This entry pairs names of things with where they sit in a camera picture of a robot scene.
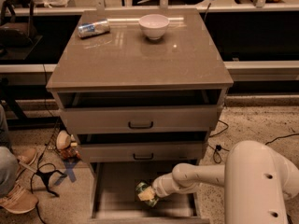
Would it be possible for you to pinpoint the black cable on floor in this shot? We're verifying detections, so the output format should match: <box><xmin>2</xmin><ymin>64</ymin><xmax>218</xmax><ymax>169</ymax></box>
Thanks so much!
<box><xmin>206</xmin><ymin>119</ymin><xmax>299</xmax><ymax>165</ymax></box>

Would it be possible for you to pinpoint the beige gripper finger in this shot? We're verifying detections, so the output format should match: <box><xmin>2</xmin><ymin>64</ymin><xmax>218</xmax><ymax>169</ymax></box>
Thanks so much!
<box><xmin>137</xmin><ymin>187</ymin><xmax>155</xmax><ymax>201</ymax></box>

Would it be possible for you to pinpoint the tan shoe near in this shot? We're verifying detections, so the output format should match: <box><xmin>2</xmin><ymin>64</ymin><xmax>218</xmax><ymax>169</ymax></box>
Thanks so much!
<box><xmin>0</xmin><ymin>182</ymin><xmax>38</xmax><ymax>215</ymax></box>

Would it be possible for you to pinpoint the blue tape cross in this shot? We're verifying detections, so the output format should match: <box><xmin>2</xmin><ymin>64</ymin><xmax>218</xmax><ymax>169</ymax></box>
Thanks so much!
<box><xmin>54</xmin><ymin>159</ymin><xmax>79</xmax><ymax>186</ymax></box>

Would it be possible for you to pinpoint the drawer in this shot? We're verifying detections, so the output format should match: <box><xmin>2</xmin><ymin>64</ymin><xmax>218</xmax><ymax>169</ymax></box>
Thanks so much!
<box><xmin>56</xmin><ymin>89</ymin><xmax>225</xmax><ymax>134</ymax></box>
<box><xmin>75</xmin><ymin>131</ymin><xmax>208</xmax><ymax>162</ymax></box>
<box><xmin>91</xmin><ymin>161</ymin><xmax>210</xmax><ymax>224</ymax></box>

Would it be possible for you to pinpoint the grey drawer cabinet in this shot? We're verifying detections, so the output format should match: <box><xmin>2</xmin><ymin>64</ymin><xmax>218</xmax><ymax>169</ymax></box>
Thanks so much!
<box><xmin>46</xmin><ymin>7</ymin><xmax>235</xmax><ymax>175</ymax></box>

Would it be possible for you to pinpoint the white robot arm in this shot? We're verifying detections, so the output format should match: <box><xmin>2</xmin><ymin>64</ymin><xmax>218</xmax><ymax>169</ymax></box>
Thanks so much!
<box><xmin>135</xmin><ymin>141</ymin><xmax>299</xmax><ymax>224</ymax></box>

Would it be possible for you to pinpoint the bottom drawer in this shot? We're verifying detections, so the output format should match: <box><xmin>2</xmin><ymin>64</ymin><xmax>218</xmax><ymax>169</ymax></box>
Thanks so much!
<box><xmin>91</xmin><ymin>161</ymin><xmax>210</xmax><ymax>224</ymax></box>

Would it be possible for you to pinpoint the blue silver soda can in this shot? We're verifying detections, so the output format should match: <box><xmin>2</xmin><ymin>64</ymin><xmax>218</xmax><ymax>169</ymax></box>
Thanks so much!
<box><xmin>78</xmin><ymin>19</ymin><xmax>110</xmax><ymax>38</ymax></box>

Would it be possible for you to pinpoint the person leg in jeans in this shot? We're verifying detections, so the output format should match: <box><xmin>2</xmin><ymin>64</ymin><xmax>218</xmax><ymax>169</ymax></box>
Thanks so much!
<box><xmin>0</xmin><ymin>105</ymin><xmax>18</xmax><ymax>198</ymax></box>

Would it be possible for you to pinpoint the top drawer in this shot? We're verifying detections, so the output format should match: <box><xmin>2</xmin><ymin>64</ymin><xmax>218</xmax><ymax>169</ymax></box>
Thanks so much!
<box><xmin>56</xmin><ymin>89</ymin><xmax>225</xmax><ymax>134</ymax></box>

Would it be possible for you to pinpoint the white bowl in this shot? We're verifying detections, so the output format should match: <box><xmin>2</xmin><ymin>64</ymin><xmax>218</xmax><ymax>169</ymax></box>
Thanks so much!
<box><xmin>138</xmin><ymin>14</ymin><xmax>169</xmax><ymax>40</ymax></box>

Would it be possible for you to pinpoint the tan shoe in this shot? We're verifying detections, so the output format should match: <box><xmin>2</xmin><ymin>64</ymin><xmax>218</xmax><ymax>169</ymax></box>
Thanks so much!
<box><xmin>0</xmin><ymin>182</ymin><xmax>38</xmax><ymax>215</ymax></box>
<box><xmin>17</xmin><ymin>147</ymin><xmax>37</xmax><ymax>173</ymax></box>

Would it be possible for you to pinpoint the black strap on floor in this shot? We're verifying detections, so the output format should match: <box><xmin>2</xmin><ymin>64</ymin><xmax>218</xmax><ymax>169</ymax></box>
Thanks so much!
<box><xmin>29</xmin><ymin>152</ymin><xmax>67</xmax><ymax>224</ymax></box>

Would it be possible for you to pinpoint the middle drawer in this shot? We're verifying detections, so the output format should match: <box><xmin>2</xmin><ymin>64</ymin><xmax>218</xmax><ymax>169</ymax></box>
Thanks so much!
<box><xmin>75</xmin><ymin>131</ymin><xmax>208</xmax><ymax>162</ymax></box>

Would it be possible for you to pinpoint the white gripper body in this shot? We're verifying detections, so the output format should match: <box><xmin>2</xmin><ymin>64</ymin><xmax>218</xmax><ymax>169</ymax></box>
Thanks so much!
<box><xmin>152</xmin><ymin>173</ymin><xmax>178</xmax><ymax>198</ymax></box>

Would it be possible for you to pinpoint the dark chair at left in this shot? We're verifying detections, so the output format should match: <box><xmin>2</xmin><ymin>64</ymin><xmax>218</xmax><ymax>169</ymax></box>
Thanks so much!
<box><xmin>0</xmin><ymin>0</ymin><xmax>41</xmax><ymax>60</ymax></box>

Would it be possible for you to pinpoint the tan shoe far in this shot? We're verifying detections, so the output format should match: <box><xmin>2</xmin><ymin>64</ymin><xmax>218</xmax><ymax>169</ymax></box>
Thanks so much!
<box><xmin>17</xmin><ymin>147</ymin><xmax>37</xmax><ymax>173</ymax></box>

